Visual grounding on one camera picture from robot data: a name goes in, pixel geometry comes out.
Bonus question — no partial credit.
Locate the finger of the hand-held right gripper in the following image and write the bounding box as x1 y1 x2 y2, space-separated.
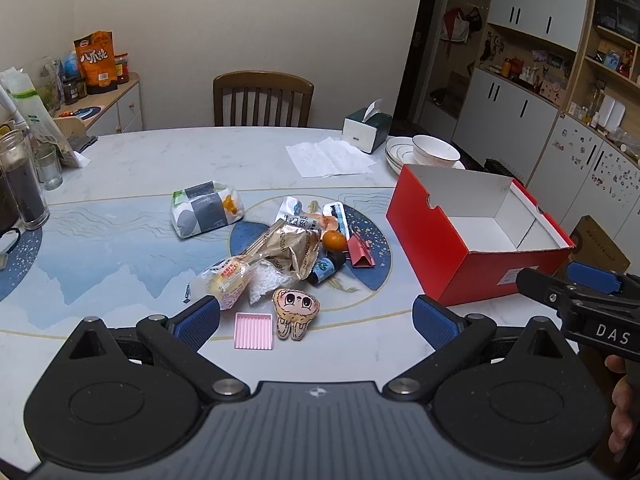
516 268 576 314
566 261 640 295

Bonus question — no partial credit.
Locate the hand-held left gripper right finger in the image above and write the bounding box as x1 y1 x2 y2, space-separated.
411 294 582 404

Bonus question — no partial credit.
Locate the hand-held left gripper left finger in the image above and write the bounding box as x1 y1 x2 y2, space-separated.
66 295 252 404

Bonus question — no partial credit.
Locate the yellow bun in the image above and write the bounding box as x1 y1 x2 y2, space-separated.
185 255 254 311

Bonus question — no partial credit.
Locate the pink ribbed tray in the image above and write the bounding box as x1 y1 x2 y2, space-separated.
234 312 275 350

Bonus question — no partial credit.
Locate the red cardboard box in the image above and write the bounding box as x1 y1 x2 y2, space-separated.
385 163 577 307

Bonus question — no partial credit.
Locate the cartoon face plush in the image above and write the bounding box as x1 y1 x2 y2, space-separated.
271 287 321 343

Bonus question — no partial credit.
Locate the pink binder clip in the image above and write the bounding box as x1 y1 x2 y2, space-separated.
346 227 376 269

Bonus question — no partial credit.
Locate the grey white bread packet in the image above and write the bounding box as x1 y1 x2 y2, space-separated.
170 180 246 239

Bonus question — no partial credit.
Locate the gold foil bag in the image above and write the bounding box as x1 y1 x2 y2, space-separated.
235 220 321 282

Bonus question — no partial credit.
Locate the small dark bottle blue label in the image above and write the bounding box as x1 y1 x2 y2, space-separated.
306 251 347 287

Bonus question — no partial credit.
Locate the orange mandarin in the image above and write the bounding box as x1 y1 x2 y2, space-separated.
321 230 349 254

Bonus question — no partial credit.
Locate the white marble desktop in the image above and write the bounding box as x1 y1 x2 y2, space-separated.
0 126 601 476

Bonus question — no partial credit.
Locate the person's right hand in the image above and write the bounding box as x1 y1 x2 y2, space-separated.
605 355 640 461

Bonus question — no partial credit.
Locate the brown cardboard box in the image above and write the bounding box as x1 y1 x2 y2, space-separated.
569 215 632 277

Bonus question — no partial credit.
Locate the crumpled clear plastic bag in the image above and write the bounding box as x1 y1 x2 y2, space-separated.
247 262 294 306

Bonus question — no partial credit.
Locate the blue printed table mat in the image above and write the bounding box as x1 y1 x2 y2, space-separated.
0 186 566 471

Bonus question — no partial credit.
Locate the black ribbed object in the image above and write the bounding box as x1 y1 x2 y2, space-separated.
482 158 526 182

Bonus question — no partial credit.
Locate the torn white snack wrapper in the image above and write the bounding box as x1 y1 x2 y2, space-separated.
274 196 351 248

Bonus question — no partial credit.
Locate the white bowl gold rim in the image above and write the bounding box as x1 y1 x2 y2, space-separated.
411 134 461 167

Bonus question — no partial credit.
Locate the unfolded white paper napkin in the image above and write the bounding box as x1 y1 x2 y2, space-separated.
286 136 379 179

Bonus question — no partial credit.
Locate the green white tissue box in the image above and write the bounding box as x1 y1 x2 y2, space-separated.
342 100 394 155

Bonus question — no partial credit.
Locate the small clear glass cup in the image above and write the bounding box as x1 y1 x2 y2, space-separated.
35 145 64 191

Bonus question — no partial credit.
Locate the dark grey cloth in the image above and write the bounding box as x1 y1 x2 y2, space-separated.
70 133 100 154

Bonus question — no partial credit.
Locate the glass tumbler dark liquid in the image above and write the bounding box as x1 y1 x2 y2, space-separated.
0 129 51 231

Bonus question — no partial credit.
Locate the white wooden sideboard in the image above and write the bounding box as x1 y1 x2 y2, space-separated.
52 71 144 137

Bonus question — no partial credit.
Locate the light wooden board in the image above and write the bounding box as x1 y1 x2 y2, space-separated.
52 115 86 137

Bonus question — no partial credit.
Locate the brown wooden chair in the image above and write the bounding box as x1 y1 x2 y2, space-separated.
213 71 315 128

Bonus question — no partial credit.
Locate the blue oval pad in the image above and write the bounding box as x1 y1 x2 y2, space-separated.
60 106 104 120

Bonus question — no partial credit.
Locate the long clear bag green label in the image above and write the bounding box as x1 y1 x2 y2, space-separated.
0 67 91 169

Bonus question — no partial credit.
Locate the dark glass jar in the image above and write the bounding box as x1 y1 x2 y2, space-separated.
62 76 87 106

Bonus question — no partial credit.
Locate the red white hanging bag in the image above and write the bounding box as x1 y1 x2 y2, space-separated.
442 7 484 44

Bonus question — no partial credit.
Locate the orange snack bag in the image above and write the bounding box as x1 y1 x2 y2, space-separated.
74 30 119 95

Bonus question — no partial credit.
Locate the white wooden wall cupboard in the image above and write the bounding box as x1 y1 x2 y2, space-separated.
395 0 640 243

